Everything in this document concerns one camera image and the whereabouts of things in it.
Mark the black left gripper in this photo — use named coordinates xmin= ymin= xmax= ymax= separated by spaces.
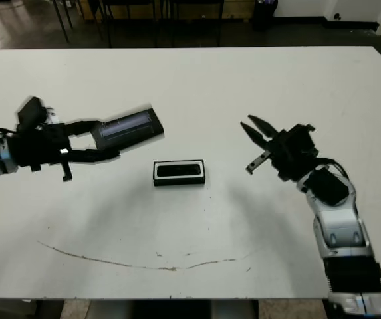
xmin=7 ymin=119 xmax=122 ymax=183

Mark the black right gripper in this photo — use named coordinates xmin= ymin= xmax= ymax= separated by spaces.
xmin=239 ymin=114 xmax=320 ymax=183

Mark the black box lid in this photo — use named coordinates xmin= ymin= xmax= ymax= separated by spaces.
xmin=90 ymin=104 xmax=166 ymax=154

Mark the black box white insert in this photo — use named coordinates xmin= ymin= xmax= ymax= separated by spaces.
xmin=152 ymin=159 xmax=206 ymax=187

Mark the black mesh chair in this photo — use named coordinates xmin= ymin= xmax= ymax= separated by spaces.
xmin=102 ymin=0 xmax=164 ymax=48

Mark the black trash bin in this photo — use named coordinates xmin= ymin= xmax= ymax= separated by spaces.
xmin=252 ymin=0 xmax=279 ymax=33

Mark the wooden plywood crate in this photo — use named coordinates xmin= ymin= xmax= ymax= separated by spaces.
xmin=76 ymin=0 xmax=104 ymax=16
xmin=223 ymin=0 xmax=255 ymax=18

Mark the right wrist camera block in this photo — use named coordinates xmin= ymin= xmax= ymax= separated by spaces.
xmin=289 ymin=122 xmax=317 ymax=149

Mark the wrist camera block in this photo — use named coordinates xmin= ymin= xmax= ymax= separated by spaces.
xmin=16 ymin=96 xmax=49 ymax=126
xmin=289 ymin=122 xmax=317 ymax=149

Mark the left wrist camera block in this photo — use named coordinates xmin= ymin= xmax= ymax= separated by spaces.
xmin=16 ymin=96 xmax=49 ymax=126

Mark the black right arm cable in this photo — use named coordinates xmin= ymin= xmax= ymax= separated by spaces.
xmin=321 ymin=158 xmax=351 ymax=182

